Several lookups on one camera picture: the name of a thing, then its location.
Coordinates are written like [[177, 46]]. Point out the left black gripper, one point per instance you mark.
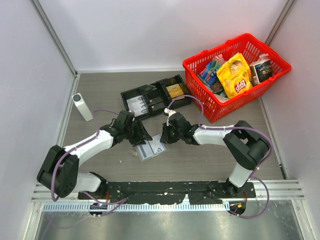
[[142, 135]]

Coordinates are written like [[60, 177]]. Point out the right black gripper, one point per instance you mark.
[[165, 138]]

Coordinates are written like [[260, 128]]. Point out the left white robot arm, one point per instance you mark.
[[60, 169]]

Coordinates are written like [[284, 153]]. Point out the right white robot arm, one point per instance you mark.
[[248, 146]]

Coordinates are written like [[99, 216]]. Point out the white cards stack in tray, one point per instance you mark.
[[137, 105]]

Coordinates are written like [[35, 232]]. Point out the black cards stack in tray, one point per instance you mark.
[[157, 104]]

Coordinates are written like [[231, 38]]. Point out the black three-compartment card tray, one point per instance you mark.
[[155, 89]]

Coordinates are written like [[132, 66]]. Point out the gold cards stack in tray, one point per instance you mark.
[[176, 91]]

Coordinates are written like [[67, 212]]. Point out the white cylindrical bottle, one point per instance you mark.
[[82, 107]]

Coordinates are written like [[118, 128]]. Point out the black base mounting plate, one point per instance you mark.
[[170, 192]]

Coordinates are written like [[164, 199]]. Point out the blue toothpaste box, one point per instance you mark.
[[208, 77]]

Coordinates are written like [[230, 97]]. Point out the green sponge pack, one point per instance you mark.
[[214, 65]]

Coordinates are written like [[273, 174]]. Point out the yellow Lays chips bag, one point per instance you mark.
[[235, 76]]

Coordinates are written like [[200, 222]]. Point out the red plastic shopping basket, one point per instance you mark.
[[251, 48]]

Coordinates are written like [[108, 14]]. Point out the black coffee package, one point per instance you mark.
[[261, 71]]

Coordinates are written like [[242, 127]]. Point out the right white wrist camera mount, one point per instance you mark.
[[168, 112]]

